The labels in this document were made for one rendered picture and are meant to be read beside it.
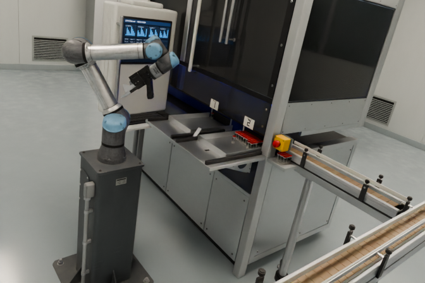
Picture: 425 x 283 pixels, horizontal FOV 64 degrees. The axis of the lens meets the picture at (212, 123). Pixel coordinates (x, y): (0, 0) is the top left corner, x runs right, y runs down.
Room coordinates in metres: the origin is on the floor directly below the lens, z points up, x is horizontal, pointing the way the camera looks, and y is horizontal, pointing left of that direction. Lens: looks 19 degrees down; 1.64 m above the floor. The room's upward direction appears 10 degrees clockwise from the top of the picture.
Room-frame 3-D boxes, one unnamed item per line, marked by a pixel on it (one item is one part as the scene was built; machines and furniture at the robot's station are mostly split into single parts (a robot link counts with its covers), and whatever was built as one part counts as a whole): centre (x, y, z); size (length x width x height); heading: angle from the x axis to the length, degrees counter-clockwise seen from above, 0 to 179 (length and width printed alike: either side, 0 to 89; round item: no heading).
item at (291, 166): (1.77, -0.44, 0.87); 0.14 x 0.13 x 0.02; 131
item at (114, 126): (1.63, 0.50, 0.96); 0.13 x 0.12 x 0.14; 8
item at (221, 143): (1.87, -0.14, 0.90); 0.34 x 0.26 x 0.04; 131
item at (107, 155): (1.63, 0.50, 0.84); 0.15 x 0.15 x 0.10
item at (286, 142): (1.76, -0.40, 0.99); 0.08 x 0.07 x 0.07; 131
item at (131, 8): (2.42, 0.61, 1.19); 0.50 x 0.19 x 0.78; 138
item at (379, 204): (1.63, -0.69, 0.92); 0.69 x 0.16 x 0.16; 41
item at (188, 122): (2.13, 0.08, 0.90); 0.34 x 0.26 x 0.04; 131
